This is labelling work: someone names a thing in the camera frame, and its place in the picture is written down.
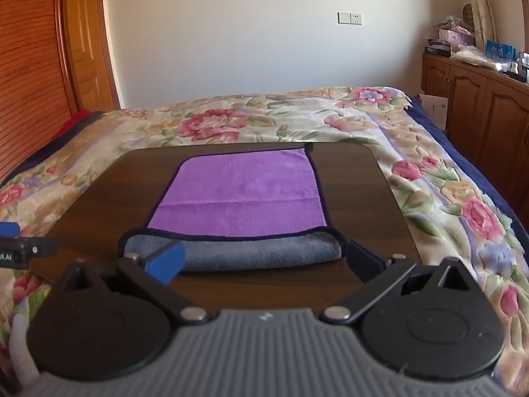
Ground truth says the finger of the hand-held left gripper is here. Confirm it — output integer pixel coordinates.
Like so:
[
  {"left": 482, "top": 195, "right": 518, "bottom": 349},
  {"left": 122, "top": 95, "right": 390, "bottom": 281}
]
[{"left": 0, "top": 222, "right": 59, "bottom": 269}]

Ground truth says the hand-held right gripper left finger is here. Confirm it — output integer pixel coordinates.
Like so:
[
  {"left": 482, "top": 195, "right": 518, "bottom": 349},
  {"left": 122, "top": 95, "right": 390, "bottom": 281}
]
[{"left": 54, "top": 240, "right": 210, "bottom": 324}]

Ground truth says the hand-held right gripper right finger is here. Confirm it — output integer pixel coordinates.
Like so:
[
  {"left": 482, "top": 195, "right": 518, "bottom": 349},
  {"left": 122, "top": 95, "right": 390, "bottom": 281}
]
[{"left": 324, "top": 239, "right": 470, "bottom": 326}]

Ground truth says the grey towel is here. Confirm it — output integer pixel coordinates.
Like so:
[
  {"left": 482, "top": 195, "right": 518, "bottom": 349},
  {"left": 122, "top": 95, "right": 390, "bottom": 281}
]
[{"left": 118, "top": 232, "right": 348, "bottom": 274}]

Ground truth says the purple towel with dark trim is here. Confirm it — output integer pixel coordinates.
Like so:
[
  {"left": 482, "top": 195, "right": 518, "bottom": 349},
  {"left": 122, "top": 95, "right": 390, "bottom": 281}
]
[{"left": 146, "top": 145, "right": 332, "bottom": 241}]

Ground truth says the dark wooden tray table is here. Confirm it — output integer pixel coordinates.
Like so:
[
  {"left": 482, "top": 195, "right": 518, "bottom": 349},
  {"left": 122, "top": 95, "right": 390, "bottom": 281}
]
[{"left": 31, "top": 142, "right": 423, "bottom": 316}]

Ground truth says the red cloth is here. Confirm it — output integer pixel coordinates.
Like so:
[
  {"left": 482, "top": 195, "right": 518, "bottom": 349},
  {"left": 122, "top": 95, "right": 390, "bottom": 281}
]
[{"left": 58, "top": 110, "right": 97, "bottom": 135}]

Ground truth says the dark blue bed sheet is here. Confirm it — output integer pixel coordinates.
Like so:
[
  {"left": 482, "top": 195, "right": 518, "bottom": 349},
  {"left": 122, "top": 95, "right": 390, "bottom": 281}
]
[{"left": 407, "top": 98, "right": 529, "bottom": 238}]

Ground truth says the floral blanket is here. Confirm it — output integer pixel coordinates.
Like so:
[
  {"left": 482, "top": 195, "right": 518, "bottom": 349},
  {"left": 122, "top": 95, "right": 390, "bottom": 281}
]
[{"left": 0, "top": 86, "right": 529, "bottom": 397}]

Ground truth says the white cardboard box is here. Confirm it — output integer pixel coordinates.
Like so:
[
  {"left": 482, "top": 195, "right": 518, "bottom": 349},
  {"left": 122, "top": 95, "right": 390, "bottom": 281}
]
[{"left": 419, "top": 93, "right": 450, "bottom": 131}]

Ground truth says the louvred wooden wardrobe door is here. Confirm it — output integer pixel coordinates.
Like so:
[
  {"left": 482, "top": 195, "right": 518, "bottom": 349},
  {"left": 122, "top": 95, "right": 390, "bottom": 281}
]
[{"left": 0, "top": 0, "right": 80, "bottom": 183}]

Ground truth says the wooden cabinet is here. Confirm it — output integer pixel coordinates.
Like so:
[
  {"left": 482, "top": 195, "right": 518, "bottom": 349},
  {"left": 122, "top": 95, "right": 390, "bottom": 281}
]
[{"left": 421, "top": 52, "right": 529, "bottom": 218}]

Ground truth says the white plastic bag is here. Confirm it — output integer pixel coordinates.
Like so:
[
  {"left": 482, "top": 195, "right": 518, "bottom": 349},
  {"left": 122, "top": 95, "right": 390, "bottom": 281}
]
[{"left": 450, "top": 45, "right": 499, "bottom": 68}]

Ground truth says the pile of pink boxes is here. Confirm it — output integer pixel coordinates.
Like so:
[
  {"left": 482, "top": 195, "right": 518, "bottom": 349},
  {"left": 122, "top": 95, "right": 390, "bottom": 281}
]
[{"left": 436, "top": 16, "right": 477, "bottom": 48}]

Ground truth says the blue box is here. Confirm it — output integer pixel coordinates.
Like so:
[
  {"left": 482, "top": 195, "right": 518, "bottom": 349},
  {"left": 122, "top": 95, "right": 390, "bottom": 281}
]
[{"left": 485, "top": 39, "right": 516, "bottom": 64}]

